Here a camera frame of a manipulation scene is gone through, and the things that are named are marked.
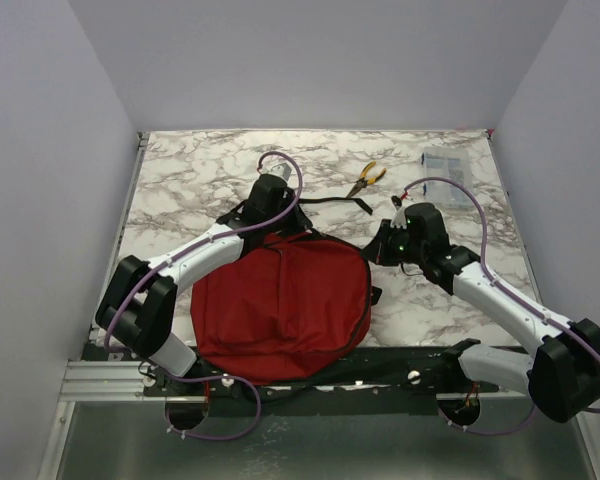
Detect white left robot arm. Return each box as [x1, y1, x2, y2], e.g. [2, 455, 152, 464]
[95, 174, 299, 395]

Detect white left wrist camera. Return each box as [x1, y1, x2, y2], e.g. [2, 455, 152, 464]
[266, 162, 294, 182]

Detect red student backpack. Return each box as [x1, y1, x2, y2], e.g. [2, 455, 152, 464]
[190, 228, 382, 385]

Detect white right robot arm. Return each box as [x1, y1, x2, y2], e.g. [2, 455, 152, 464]
[362, 203, 600, 423]

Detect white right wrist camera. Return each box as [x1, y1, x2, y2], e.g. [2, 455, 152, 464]
[390, 195, 408, 230]

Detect aluminium mounting rail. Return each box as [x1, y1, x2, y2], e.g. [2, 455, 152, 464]
[59, 361, 206, 404]

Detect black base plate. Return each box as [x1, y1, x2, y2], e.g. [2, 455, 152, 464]
[81, 344, 531, 416]

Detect clear plastic organizer box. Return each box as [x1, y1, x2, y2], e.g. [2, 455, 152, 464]
[421, 147, 473, 209]

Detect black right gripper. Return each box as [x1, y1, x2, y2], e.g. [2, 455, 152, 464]
[362, 218, 427, 266]

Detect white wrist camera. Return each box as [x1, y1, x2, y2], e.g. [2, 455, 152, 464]
[266, 162, 294, 182]
[390, 195, 408, 230]

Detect yellow handled pliers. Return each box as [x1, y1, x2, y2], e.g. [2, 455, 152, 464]
[346, 161, 387, 199]

